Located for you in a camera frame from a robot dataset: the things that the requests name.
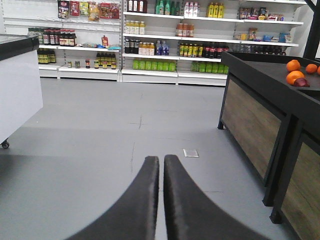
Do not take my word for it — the orange fruit back left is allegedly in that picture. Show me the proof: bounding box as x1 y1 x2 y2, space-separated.
286 59 301 73

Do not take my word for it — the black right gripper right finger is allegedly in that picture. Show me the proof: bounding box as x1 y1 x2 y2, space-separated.
163 154 266 240

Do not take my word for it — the black wooden produce stand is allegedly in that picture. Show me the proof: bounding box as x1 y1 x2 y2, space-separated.
218 52 320 240

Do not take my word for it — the orange fruit front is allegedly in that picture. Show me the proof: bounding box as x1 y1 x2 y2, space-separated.
286 70 305 86

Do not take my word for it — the orange fruit back right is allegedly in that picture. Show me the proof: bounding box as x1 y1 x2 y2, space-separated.
305 63 318 75

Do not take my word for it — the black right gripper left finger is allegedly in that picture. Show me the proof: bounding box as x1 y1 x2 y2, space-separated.
69 156 160 240

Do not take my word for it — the white chest freezer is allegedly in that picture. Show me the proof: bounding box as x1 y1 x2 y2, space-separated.
0 33 43 149

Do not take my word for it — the orange fruit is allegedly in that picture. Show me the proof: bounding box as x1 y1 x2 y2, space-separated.
286 70 305 86
305 63 318 75
286 59 301 73

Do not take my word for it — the white supermarket shelf unit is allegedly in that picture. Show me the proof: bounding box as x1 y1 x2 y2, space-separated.
0 0 305 86

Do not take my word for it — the purple sweet potato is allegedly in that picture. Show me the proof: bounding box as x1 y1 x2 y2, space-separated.
293 77 310 88

